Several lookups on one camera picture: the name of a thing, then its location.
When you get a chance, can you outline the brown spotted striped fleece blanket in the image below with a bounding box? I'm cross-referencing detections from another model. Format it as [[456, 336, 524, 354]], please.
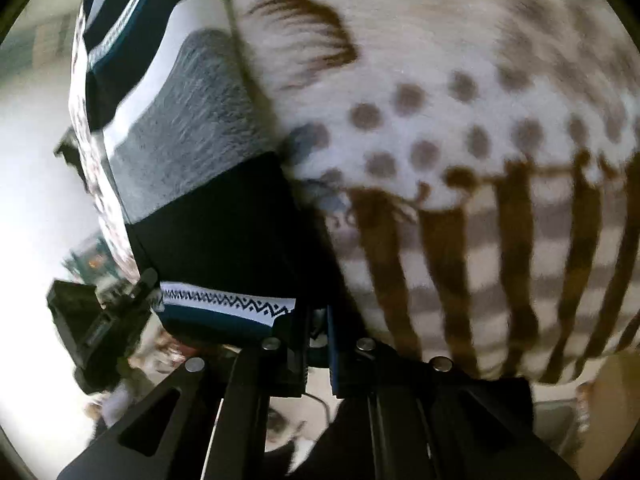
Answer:
[[220, 0, 640, 387]]

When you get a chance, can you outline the floral bed sheet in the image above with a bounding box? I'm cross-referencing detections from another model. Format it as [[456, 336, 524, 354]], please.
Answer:
[[67, 7, 145, 286]]

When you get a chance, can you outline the striped knit sweater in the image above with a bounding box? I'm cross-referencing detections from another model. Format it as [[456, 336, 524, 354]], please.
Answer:
[[75, 0, 363, 352]]

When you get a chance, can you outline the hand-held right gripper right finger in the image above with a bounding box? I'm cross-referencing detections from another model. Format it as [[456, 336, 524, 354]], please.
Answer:
[[326, 304, 583, 480]]

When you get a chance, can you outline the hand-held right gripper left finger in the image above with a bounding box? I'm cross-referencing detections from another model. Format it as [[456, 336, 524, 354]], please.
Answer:
[[55, 304, 310, 480]]

